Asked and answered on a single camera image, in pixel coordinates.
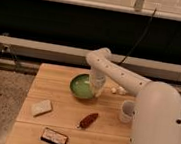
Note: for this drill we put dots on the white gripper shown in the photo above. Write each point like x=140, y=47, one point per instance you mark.
x=97, y=80

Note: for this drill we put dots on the green ceramic bowl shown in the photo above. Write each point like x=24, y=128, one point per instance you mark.
x=81, y=88

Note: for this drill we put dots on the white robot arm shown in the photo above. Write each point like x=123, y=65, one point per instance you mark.
x=157, y=112

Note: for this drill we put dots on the small white garlic piece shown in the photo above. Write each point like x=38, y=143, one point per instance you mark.
x=118, y=90

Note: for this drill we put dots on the white cup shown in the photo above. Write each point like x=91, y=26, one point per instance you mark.
x=126, y=111

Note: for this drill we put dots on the wooden table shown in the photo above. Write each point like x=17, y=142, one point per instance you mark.
x=52, y=83

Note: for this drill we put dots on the black rectangular box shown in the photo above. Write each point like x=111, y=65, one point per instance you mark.
x=53, y=137

